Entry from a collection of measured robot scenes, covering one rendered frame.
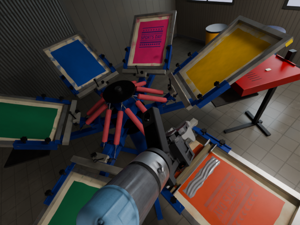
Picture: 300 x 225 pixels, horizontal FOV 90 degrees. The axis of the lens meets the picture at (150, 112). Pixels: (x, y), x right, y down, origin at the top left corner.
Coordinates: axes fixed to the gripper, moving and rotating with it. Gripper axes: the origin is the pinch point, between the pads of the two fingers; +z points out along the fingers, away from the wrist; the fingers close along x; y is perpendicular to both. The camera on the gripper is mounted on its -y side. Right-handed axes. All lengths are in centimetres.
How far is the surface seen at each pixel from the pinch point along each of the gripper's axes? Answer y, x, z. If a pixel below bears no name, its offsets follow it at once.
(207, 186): 54, -32, 50
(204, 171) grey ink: 48, -32, 58
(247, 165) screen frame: 58, -6, 68
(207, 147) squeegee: 34, -23, 65
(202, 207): 60, -37, 38
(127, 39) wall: -227, -155, 323
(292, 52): 12, 66, 162
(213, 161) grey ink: 46, -25, 66
